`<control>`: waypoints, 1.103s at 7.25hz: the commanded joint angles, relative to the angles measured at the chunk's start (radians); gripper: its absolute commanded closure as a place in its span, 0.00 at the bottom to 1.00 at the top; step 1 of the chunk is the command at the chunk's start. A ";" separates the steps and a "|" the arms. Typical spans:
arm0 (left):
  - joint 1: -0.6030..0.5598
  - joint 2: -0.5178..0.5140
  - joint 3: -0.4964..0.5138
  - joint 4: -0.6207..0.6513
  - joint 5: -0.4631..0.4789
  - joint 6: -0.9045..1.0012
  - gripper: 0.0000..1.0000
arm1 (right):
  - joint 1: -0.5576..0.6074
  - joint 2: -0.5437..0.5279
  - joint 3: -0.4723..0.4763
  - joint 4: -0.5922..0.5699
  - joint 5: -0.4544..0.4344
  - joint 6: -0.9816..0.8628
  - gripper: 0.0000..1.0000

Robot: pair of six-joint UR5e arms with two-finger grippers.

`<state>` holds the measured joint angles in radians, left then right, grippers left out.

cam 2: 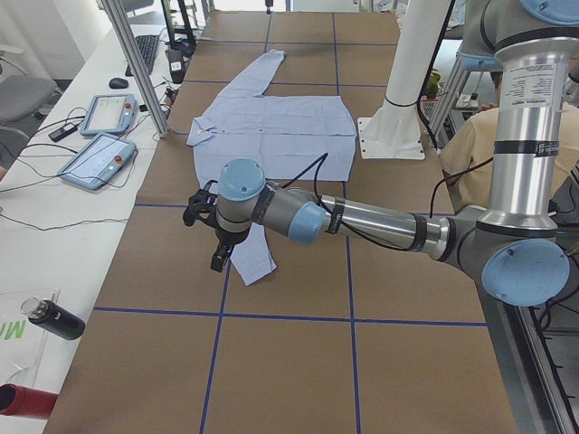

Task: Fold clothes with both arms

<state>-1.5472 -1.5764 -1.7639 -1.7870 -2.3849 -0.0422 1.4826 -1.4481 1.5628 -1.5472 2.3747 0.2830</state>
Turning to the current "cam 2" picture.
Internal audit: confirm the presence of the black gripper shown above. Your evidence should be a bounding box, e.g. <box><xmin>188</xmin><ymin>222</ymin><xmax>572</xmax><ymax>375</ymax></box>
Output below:
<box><xmin>183</xmin><ymin>180</ymin><xmax>234</xmax><ymax>272</ymax></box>

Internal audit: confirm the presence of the light blue striped shirt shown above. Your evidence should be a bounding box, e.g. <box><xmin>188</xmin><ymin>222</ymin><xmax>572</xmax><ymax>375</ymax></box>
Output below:
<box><xmin>186</xmin><ymin>50</ymin><xmax>356</xmax><ymax>284</ymax></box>

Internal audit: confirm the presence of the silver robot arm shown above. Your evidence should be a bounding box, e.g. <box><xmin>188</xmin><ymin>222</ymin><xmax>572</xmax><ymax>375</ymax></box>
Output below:
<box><xmin>183</xmin><ymin>1</ymin><xmax>578</xmax><ymax>307</ymax></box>

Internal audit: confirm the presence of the near blue teach pendant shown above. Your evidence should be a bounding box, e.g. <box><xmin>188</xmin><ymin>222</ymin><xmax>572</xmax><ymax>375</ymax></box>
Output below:
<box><xmin>57</xmin><ymin>133</ymin><xmax>137</xmax><ymax>191</ymax></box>

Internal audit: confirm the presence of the blue teach pendant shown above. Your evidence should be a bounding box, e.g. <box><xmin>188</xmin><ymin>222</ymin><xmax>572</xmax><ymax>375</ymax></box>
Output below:
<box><xmin>57</xmin><ymin>133</ymin><xmax>137</xmax><ymax>191</ymax></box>
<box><xmin>79</xmin><ymin>93</ymin><xmax>138</xmax><ymax>137</ymax></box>

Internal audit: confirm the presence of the brown paper table cover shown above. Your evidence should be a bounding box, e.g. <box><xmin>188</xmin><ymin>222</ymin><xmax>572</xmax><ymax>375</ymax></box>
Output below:
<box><xmin>46</xmin><ymin>13</ymin><xmax>517</xmax><ymax>433</ymax></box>

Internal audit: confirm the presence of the far blue teach pendant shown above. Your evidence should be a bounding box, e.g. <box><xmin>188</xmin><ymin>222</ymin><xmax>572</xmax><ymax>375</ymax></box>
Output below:
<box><xmin>79</xmin><ymin>93</ymin><xmax>138</xmax><ymax>137</ymax></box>

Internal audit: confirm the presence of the black water bottle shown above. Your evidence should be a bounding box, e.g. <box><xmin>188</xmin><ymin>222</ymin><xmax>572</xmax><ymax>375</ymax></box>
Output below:
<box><xmin>21</xmin><ymin>297</ymin><xmax>85</xmax><ymax>341</ymax></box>

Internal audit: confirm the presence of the black computer mouse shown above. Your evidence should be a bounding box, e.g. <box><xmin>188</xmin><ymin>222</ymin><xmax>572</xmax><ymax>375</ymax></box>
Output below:
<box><xmin>109</xmin><ymin>77</ymin><xmax>128</xmax><ymax>90</ymax></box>

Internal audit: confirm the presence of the black keyboard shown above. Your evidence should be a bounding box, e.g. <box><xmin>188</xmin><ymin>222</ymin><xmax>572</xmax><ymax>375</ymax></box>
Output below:
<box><xmin>135</xmin><ymin>34</ymin><xmax>159</xmax><ymax>74</ymax></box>

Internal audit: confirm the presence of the grey office chair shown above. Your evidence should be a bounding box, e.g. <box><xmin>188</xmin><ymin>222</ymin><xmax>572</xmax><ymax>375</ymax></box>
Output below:
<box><xmin>1</xmin><ymin>44</ymin><xmax>62</xmax><ymax>140</ymax></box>

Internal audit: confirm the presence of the red cylinder bottle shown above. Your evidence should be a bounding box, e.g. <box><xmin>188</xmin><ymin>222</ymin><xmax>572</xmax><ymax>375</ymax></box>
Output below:
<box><xmin>1</xmin><ymin>383</ymin><xmax>59</xmax><ymax>420</ymax></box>

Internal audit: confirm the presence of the person in beige shirt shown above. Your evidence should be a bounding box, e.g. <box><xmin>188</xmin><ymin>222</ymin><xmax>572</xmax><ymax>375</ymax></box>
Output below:
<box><xmin>439</xmin><ymin>71</ymin><xmax>579</xmax><ymax>213</ymax></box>

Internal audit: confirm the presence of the white camera mast post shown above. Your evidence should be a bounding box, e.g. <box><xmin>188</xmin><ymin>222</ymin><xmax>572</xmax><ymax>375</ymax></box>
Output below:
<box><xmin>357</xmin><ymin>0</ymin><xmax>453</xmax><ymax>160</ymax></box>

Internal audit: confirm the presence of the aluminium frame post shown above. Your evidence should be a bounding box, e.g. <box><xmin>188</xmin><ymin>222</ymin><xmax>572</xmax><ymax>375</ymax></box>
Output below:
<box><xmin>101</xmin><ymin>0</ymin><xmax>169</xmax><ymax>138</ymax></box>

